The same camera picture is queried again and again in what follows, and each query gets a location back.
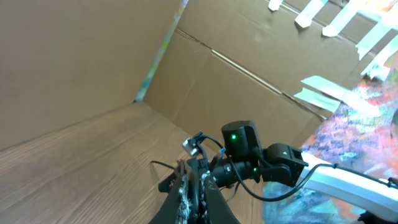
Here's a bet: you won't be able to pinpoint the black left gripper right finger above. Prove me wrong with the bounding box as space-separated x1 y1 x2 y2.
200 172 239 224

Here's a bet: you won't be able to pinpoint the black braided usb cable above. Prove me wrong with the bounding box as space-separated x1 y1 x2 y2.
149 160 203 224

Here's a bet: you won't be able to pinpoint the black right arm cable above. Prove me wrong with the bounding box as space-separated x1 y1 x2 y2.
198 133 398 203

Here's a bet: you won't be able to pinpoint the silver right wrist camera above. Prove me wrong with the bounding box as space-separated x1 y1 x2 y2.
182 131 206 157

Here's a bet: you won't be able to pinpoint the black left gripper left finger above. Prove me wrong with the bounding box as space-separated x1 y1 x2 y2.
149 174 190 224

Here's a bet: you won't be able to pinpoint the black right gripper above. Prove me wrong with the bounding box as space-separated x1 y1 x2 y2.
157 157 212 193

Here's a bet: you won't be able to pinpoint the cardboard wall panels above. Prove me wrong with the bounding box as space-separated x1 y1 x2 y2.
0 0 377 153

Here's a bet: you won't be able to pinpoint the colourful painted cloth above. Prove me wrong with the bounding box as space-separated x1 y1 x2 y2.
262 68 397 223

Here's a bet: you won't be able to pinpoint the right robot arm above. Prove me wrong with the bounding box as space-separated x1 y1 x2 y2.
152 120 397 224

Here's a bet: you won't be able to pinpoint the white tape strips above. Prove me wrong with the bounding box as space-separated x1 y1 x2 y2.
267 1 397 117

